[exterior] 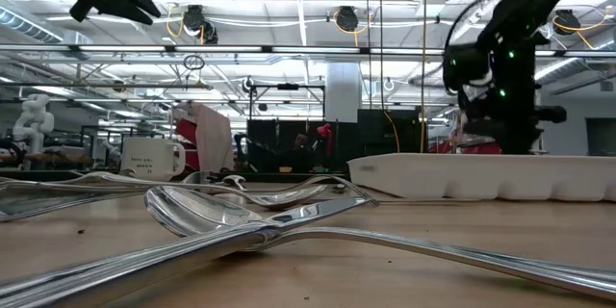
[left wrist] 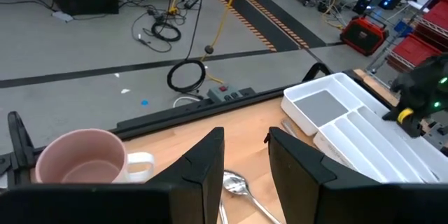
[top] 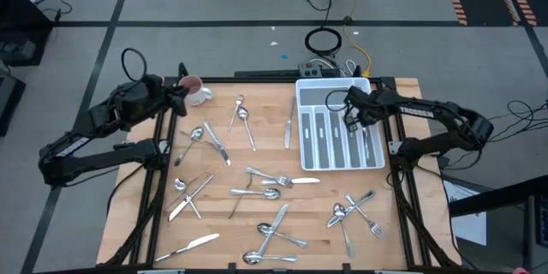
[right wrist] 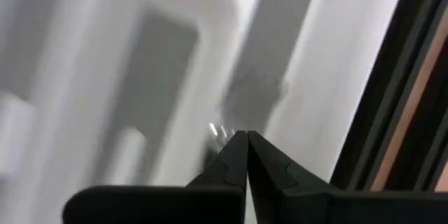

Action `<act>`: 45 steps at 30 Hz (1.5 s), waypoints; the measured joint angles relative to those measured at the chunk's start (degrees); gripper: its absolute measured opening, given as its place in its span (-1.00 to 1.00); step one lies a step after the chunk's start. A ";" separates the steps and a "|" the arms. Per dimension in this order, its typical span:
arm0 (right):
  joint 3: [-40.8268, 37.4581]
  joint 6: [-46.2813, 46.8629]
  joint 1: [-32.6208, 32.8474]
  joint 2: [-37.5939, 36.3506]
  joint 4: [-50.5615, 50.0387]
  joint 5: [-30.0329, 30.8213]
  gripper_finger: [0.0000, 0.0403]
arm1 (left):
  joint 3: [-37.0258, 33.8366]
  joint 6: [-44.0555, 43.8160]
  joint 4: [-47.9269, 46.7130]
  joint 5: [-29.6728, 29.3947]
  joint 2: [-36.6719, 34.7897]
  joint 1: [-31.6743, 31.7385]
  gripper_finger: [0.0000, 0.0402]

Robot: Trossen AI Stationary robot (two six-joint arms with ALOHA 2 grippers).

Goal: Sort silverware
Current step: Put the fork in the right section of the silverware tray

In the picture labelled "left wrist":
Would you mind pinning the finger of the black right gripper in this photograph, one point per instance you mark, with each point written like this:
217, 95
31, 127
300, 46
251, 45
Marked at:
413, 127
392, 116

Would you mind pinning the white cutlery organizer tray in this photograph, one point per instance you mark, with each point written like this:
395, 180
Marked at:
367, 129

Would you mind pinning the gray power switch box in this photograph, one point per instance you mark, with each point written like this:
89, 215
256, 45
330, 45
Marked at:
224, 94

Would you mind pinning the silver spoon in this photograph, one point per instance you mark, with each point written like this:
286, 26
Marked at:
235, 182

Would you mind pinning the black power adapter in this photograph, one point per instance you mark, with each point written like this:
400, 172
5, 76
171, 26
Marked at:
191, 2

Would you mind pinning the red bin shelf rack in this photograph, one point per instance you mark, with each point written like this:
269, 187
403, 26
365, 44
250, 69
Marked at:
416, 50

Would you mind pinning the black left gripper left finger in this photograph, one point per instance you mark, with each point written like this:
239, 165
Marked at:
203, 168

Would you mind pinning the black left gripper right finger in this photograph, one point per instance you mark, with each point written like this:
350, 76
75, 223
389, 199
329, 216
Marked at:
297, 182

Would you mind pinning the red portable equipment box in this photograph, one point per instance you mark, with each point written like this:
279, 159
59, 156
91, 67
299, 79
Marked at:
364, 35

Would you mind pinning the pink and white mug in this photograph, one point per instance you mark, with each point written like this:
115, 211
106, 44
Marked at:
80, 157

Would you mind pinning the white power adapter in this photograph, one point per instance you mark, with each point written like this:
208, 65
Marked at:
62, 16

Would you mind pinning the black mat orange striped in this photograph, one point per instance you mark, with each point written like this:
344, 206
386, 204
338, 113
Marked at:
266, 17

